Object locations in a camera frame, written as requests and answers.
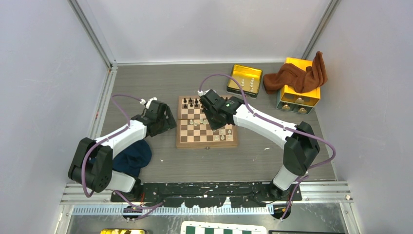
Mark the gold metal tin tray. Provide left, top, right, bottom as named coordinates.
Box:
left=226, top=64, right=263, bottom=98

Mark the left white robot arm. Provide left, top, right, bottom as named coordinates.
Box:
left=68, top=98, right=177, bottom=201

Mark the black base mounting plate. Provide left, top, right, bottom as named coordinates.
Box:
left=111, top=181, right=302, bottom=208

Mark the wooden chess board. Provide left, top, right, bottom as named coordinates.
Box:
left=176, top=96, right=239, bottom=149

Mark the dark blue cloth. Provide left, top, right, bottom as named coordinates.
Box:
left=113, top=140, right=152, bottom=177

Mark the green checkered calibration board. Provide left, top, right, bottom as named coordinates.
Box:
left=180, top=221, right=268, bottom=234

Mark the yellow drawer box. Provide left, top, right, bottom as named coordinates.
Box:
left=276, top=57, right=321, bottom=114

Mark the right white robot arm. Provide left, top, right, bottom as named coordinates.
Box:
left=198, top=89, right=320, bottom=200

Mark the brown cloth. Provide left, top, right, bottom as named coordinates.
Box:
left=263, top=51, right=328, bottom=94

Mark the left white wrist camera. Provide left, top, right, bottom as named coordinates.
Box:
left=139, top=97, right=157, bottom=109

